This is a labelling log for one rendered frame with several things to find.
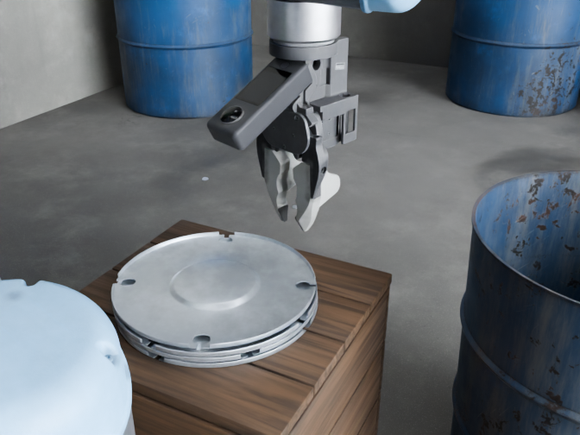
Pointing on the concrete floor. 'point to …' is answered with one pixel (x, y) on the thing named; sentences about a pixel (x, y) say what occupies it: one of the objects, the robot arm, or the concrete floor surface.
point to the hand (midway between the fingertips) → (290, 217)
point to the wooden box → (271, 364)
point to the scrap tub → (521, 311)
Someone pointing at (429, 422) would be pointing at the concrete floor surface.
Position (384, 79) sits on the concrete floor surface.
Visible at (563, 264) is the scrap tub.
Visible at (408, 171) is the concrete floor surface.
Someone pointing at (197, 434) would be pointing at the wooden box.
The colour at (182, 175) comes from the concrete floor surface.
